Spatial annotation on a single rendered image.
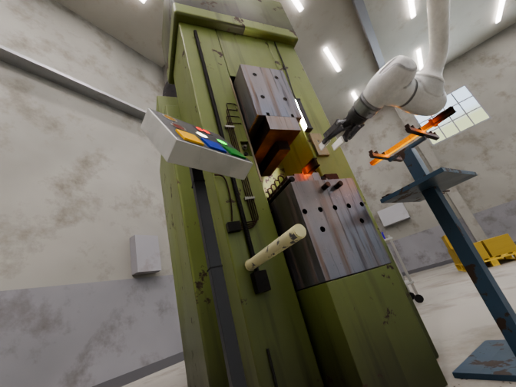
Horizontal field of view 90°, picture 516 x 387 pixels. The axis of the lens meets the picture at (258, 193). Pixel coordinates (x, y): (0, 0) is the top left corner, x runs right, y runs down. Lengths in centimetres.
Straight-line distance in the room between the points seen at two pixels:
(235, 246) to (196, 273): 45
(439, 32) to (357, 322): 102
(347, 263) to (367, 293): 14
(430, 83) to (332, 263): 73
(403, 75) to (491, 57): 1241
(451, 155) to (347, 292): 1092
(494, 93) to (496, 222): 453
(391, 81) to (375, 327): 88
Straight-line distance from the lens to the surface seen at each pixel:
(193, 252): 158
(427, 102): 108
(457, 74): 1312
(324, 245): 112
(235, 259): 115
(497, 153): 1193
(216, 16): 223
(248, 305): 113
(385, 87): 98
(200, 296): 154
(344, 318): 110
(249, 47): 218
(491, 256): 605
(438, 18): 111
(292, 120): 153
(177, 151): 83
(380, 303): 123
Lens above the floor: 46
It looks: 23 degrees up
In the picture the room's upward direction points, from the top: 16 degrees counter-clockwise
